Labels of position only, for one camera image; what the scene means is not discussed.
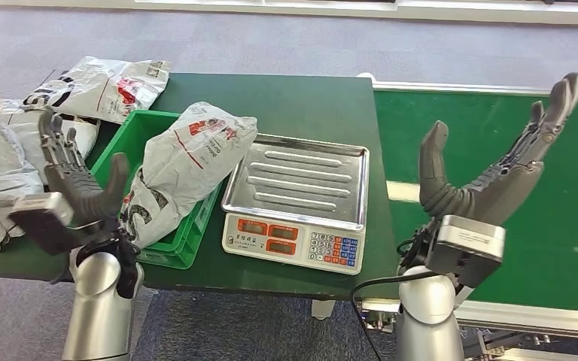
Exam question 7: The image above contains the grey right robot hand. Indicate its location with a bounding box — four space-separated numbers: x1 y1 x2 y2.
418 71 578 228

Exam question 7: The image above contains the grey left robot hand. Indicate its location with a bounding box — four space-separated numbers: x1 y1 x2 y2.
38 107 130 228

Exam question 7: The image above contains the white printed courier bag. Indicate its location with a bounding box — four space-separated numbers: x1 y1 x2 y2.
119 102 259 250

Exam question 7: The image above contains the green conveyor belt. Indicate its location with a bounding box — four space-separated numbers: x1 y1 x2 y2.
358 73 578 361

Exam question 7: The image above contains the bulging white courier bag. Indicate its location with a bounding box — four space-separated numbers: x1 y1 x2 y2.
0 99 102 185

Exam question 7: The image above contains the crumpled grey courier bag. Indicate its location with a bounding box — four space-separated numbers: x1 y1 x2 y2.
0 111 46 253

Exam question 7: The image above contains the green plastic crate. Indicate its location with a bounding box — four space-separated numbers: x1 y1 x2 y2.
89 109 223 271

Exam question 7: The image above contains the flat white courier bag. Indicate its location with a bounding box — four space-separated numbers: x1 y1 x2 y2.
22 56 172 126

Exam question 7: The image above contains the white electronic scale steel tray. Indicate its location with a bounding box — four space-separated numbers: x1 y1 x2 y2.
221 133 371 276

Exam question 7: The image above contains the white table leg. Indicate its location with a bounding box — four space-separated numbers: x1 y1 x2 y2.
311 299 338 321

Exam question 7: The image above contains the dark green table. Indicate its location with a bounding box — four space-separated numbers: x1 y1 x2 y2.
0 73 403 302

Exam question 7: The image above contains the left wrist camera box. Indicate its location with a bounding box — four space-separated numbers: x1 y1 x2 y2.
8 191 87 256

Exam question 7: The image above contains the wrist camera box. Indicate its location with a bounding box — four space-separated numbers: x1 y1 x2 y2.
8 191 87 256
426 214 507 290

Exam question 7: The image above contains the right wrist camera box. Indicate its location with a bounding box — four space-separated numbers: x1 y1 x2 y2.
426 214 507 290

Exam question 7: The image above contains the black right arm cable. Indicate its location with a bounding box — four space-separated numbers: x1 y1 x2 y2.
349 271 442 361

